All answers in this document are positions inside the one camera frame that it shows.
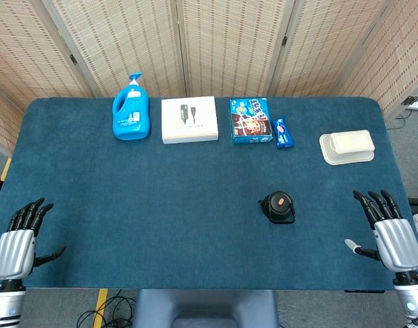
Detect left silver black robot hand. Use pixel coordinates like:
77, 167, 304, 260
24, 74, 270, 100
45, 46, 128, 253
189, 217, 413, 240
0, 197, 67, 281

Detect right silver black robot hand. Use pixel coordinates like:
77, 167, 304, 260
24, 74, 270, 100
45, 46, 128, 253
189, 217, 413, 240
344, 189, 418, 273

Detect black teapot with handle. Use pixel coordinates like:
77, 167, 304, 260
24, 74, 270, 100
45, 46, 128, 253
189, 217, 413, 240
258, 190, 296, 226

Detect white foam food container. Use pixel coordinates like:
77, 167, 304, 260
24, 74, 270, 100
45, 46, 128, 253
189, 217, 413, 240
319, 129, 376, 166

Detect blue table cloth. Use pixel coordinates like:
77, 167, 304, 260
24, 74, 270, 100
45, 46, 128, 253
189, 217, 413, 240
0, 96, 418, 291

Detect blue cookie packet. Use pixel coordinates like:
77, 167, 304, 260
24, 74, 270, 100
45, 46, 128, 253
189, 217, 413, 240
274, 117, 295, 149

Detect blue detergent pump bottle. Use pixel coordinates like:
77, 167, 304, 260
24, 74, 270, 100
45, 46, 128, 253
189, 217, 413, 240
112, 72, 151, 141

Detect blue snack box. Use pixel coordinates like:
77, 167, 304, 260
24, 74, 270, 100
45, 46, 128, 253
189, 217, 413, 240
228, 98, 274, 145

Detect blue-grey robot torso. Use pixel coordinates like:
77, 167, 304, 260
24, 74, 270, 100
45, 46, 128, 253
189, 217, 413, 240
132, 289, 280, 328

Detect white flat cardboard box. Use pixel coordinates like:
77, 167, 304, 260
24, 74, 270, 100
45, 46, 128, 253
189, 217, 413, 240
161, 96, 220, 145

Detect woven folding screen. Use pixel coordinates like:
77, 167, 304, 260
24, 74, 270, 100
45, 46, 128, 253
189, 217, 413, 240
0, 0, 418, 158

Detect black floor cables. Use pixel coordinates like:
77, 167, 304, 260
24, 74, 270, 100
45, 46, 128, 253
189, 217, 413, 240
77, 290, 138, 328

